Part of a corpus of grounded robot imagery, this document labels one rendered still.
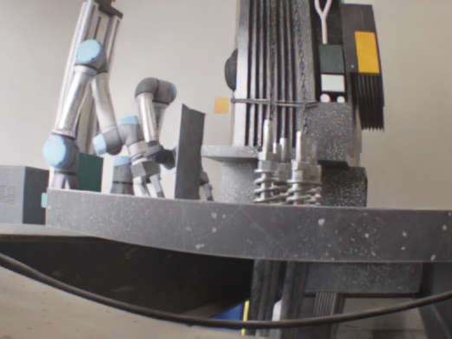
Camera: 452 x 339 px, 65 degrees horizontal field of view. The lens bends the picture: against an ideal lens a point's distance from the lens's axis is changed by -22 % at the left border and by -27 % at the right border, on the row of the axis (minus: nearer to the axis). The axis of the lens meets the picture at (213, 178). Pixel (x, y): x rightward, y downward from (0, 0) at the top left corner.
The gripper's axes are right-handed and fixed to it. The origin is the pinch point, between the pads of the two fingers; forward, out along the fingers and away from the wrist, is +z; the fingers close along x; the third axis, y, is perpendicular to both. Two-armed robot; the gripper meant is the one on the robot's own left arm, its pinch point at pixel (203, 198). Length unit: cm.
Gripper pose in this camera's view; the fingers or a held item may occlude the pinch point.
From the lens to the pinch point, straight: 198.4
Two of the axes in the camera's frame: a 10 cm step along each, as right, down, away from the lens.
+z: 2.9, 8.8, -3.8
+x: 4.7, 2.2, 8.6
